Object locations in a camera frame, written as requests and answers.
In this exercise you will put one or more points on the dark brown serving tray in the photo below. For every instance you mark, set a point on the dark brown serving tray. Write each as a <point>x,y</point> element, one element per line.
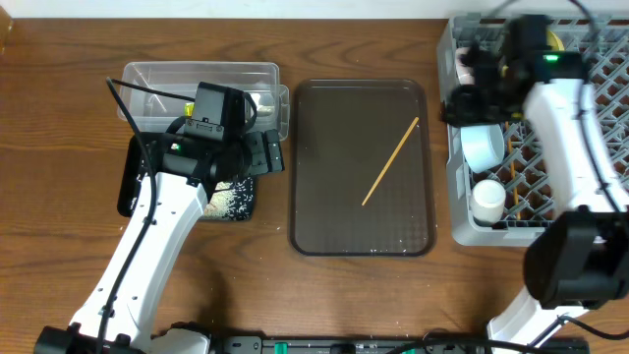
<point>344,132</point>

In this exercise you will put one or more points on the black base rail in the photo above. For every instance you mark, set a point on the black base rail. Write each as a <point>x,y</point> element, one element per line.
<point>258,345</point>

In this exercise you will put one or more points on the green snack wrapper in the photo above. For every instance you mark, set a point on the green snack wrapper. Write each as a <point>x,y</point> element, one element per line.
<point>189,109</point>

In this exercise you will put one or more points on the black tray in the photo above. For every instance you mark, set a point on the black tray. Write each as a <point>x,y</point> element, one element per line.
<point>231,201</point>

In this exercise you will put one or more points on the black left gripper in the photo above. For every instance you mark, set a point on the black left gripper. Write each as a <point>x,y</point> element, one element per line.
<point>257,154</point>

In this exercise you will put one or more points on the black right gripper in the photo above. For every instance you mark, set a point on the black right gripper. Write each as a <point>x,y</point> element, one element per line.
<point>465,105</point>

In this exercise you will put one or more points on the pink bowl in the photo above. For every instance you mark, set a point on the pink bowl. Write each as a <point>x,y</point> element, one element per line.
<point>463,72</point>

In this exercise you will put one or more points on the light blue bowl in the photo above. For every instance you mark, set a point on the light blue bowl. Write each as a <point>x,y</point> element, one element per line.
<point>483,147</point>

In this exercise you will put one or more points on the white cup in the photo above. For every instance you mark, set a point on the white cup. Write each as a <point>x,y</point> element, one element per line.
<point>487,202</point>

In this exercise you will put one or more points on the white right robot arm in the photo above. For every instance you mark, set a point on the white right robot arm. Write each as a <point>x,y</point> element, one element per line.
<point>580,261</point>

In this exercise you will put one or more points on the yellow plate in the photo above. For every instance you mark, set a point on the yellow plate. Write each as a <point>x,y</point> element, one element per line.
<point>554,42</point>

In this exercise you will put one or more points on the rice and shell waste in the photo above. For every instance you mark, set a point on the rice and shell waste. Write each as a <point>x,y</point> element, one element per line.
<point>173,197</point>

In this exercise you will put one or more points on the grey dishwasher rack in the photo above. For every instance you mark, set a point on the grey dishwasher rack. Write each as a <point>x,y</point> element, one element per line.
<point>610,78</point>

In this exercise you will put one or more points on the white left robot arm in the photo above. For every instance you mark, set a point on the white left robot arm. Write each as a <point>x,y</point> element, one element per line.
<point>118,316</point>

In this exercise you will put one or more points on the clear plastic bin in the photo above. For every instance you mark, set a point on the clear plastic bin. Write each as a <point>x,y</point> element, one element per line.
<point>154,113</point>

